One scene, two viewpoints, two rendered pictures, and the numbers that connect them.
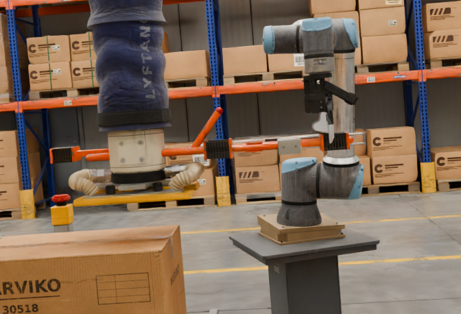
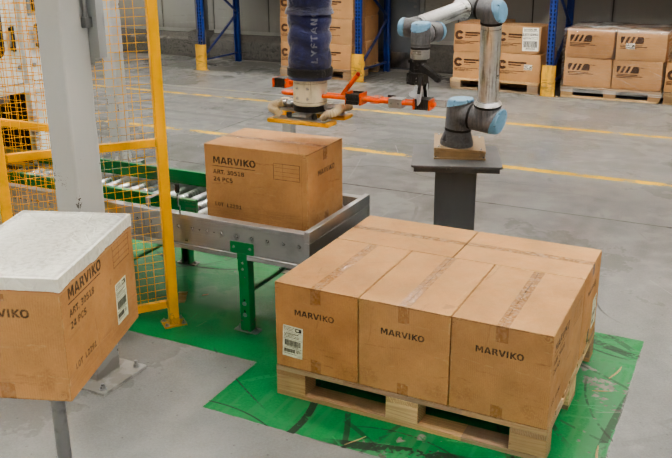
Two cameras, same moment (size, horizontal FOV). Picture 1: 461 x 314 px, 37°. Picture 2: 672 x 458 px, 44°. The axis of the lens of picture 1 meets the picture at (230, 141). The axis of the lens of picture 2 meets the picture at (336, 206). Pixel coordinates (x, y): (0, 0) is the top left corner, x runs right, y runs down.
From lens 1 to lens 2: 2.25 m
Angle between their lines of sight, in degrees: 27
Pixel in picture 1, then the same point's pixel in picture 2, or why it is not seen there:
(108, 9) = (293, 6)
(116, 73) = (296, 45)
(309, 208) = (460, 135)
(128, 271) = (289, 163)
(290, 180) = (449, 113)
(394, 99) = not seen: outside the picture
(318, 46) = (416, 42)
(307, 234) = (455, 154)
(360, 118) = not seen: outside the picture
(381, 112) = not seen: outside the picture
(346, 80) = (491, 47)
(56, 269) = (253, 156)
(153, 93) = (316, 60)
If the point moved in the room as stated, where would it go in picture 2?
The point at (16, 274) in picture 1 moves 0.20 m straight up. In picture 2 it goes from (234, 154) to (232, 115)
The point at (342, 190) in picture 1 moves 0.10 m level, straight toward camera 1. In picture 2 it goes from (482, 126) to (475, 130)
